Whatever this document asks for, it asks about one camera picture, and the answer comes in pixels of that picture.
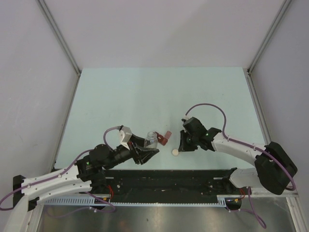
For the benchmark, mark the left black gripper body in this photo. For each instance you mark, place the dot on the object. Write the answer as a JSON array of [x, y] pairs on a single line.
[[135, 155]]

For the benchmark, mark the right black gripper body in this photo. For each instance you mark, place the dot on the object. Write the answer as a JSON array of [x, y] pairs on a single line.
[[189, 141]]

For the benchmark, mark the clear pill bottle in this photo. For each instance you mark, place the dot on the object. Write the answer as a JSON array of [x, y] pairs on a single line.
[[151, 140]]

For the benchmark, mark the red pill organizer box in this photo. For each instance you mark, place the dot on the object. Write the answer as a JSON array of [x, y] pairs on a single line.
[[163, 139]]

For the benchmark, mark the white bottle cap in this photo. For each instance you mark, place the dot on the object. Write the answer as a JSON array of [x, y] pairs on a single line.
[[175, 152]]

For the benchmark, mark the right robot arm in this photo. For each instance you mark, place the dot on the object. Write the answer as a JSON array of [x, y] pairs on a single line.
[[272, 167]]

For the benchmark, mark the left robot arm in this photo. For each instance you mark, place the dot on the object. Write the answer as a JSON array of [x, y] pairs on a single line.
[[84, 174]]

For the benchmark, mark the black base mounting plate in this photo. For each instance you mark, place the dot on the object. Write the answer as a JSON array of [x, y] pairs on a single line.
[[170, 186]]

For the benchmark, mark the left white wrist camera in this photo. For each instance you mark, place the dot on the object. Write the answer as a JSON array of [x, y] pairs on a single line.
[[125, 134]]

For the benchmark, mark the right aluminium frame post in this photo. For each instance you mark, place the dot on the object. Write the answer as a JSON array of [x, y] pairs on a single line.
[[270, 33]]

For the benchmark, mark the aluminium frame post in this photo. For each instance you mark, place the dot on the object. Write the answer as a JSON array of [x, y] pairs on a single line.
[[270, 33], [46, 12]]

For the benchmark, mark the left aluminium frame post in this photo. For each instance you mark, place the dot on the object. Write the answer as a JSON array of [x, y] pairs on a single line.
[[46, 12]]

